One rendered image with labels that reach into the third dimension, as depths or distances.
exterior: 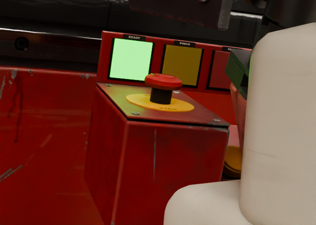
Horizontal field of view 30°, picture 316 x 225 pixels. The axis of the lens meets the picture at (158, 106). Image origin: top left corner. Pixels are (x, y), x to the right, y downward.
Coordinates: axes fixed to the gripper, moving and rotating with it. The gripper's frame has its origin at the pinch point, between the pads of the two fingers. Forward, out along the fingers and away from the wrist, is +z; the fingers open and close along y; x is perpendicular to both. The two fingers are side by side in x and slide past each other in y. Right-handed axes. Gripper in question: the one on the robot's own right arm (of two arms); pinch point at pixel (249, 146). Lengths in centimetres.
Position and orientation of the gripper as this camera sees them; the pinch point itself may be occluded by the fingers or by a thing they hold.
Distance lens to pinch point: 65.6
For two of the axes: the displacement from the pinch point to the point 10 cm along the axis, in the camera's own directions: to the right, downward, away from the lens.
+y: -2.3, -4.7, 8.5
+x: -9.5, -0.9, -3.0
